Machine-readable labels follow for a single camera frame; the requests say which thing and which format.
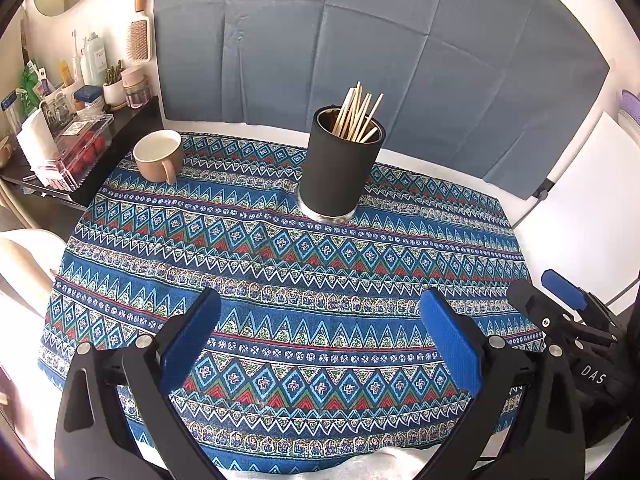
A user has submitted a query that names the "pale green bottle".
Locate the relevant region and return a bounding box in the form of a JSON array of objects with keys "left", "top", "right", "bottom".
[{"left": 82, "top": 32, "right": 108, "bottom": 88}]

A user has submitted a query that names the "wooden hairbrush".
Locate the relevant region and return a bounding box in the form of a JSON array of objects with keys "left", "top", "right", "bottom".
[{"left": 126, "top": 0, "right": 152, "bottom": 65}]

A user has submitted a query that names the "blue lidded box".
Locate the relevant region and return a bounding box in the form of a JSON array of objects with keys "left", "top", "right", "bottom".
[{"left": 75, "top": 85, "right": 103, "bottom": 111}]

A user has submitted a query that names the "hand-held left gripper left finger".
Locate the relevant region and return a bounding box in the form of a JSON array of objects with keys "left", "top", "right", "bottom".
[{"left": 54, "top": 287, "right": 222, "bottom": 480}]

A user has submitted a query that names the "white paper stack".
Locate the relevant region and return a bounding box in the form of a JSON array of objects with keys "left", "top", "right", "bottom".
[{"left": 16, "top": 109, "right": 56, "bottom": 171}]

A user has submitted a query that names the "blue patterned tablecloth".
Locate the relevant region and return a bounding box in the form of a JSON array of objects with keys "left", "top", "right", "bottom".
[{"left": 37, "top": 132, "right": 546, "bottom": 473}]

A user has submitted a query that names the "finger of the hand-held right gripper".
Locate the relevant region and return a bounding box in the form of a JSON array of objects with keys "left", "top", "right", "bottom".
[
  {"left": 507, "top": 279, "right": 576, "bottom": 343},
  {"left": 541, "top": 269, "right": 626, "bottom": 333}
]

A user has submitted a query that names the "black cylindrical utensil holder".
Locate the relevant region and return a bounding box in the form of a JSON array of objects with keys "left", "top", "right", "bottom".
[{"left": 298, "top": 105, "right": 387, "bottom": 223}]

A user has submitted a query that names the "clear plastic strawberry box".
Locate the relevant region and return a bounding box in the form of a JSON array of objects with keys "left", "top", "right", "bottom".
[{"left": 37, "top": 114, "right": 115, "bottom": 192}]

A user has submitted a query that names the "small potted plant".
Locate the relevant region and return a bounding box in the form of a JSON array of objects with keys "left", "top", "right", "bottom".
[{"left": 102, "top": 60, "right": 126, "bottom": 108}]

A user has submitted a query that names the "bunch of wooden chopsticks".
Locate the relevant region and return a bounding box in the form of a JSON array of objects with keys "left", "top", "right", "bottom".
[{"left": 332, "top": 81, "right": 385, "bottom": 143}]

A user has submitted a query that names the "beige mug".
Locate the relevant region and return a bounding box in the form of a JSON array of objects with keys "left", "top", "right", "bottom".
[{"left": 132, "top": 129, "right": 185, "bottom": 184}]

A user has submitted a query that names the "purple ribbed object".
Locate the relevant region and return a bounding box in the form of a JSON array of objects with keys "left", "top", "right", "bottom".
[{"left": 619, "top": 89, "right": 640, "bottom": 128}]

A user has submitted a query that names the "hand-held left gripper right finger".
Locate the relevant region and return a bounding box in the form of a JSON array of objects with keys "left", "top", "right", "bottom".
[{"left": 419, "top": 289, "right": 586, "bottom": 480}]

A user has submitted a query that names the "pink jar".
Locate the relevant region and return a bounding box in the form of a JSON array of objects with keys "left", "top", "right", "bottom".
[{"left": 121, "top": 65, "right": 147, "bottom": 109}]

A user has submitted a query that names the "green packet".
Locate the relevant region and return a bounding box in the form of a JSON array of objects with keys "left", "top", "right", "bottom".
[{"left": 20, "top": 60, "right": 43, "bottom": 111}]

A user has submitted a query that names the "clear bottle blue cap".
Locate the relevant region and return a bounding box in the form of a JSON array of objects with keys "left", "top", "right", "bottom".
[{"left": 0, "top": 89, "right": 23, "bottom": 133}]

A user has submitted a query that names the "grey-blue backdrop cloth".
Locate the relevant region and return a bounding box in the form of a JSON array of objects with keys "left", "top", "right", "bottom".
[{"left": 152, "top": 0, "right": 612, "bottom": 201}]

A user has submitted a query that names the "black side table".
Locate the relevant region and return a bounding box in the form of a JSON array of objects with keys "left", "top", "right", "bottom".
[{"left": 0, "top": 96, "right": 166, "bottom": 211}]

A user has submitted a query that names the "white foam board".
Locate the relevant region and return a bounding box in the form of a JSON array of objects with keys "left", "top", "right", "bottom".
[{"left": 515, "top": 110, "right": 640, "bottom": 311}]

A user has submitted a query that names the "white electric toothbrush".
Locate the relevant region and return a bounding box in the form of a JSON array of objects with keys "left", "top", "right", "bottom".
[{"left": 71, "top": 29, "right": 83, "bottom": 83}]

